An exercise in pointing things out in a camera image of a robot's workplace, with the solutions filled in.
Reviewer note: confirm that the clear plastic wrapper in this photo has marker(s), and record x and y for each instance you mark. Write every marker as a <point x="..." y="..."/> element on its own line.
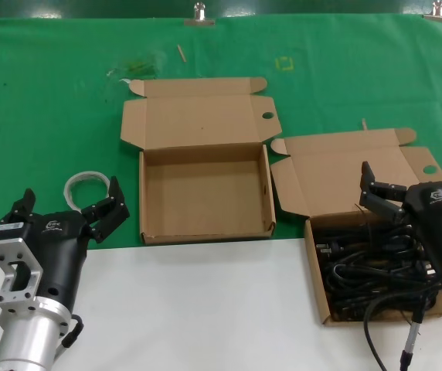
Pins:
<point x="140" y="65"/>

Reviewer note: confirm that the green table cloth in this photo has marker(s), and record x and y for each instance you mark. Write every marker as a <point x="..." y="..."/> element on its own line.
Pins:
<point x="51" y="96"/>

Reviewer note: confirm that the small wooden stick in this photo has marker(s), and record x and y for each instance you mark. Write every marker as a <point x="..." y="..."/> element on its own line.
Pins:
<point x="182" y="53"/>

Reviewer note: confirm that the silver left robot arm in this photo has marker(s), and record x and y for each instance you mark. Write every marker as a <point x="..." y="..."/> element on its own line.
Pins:
<point x="24" y="340"/>

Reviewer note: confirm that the cardboard box with plain lid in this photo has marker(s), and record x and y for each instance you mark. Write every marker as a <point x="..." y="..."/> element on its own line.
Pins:
<point x="201" y="185"/>

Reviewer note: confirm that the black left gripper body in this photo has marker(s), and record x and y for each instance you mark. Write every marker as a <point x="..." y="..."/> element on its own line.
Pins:
<point x="58" y="247"/>

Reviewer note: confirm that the metal binder clip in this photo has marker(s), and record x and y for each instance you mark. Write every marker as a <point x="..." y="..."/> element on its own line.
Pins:
<point x="199" y="21"/>
<point x="439" y="16"/>

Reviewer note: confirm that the short pale stick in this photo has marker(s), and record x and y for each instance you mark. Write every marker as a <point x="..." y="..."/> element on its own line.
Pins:
<point x="364" y="124"/>

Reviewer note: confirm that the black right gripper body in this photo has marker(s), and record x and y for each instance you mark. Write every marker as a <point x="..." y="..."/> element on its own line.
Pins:
<point x="437" y="224"/>

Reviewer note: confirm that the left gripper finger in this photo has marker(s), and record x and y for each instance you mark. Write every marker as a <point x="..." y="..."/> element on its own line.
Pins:
<point x="24" y="205"/>
<point x="109" y="212"/>

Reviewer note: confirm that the silver left wrist bracket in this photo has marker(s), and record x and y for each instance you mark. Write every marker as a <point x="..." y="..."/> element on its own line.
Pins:
<point x="12" y="247"/>

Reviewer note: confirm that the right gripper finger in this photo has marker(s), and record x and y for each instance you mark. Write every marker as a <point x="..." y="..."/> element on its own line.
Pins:
<point x="383" y="197"/>

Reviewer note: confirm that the white double-sided tape roll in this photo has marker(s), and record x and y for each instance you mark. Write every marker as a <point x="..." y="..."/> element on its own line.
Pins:
<point x="68" y="189"/>

